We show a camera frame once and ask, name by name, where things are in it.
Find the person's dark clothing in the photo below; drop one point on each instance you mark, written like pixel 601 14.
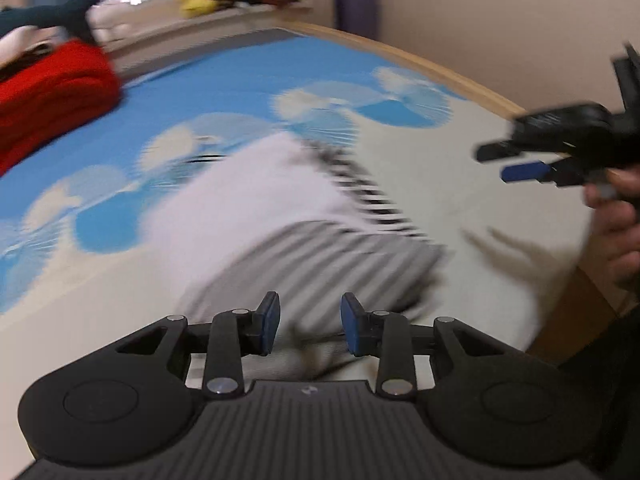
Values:
pixel 605 385

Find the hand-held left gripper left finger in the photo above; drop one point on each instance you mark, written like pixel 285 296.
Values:
pixel 270 322

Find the red blanket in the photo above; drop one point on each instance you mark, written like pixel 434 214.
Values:
pixel 50 95

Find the blue white printed bed sheet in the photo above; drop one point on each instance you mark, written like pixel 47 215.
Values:
pixel 240 85

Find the black white striped small garment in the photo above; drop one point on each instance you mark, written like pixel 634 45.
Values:
pixel 280 195

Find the purple bin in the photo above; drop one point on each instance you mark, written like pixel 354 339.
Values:
pixel 356 12

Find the grey white cloth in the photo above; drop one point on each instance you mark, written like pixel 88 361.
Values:
pixel 20 45

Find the person's right hand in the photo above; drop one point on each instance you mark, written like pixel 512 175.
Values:
pixel 620 230

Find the blue grey shark plush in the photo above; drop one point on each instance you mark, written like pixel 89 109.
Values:
pixel 45 15

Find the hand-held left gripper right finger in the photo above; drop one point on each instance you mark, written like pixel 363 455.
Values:
pixel 350 325

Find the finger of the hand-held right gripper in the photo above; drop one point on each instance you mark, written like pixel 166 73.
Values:
pixel 500 151
pixel 525 171

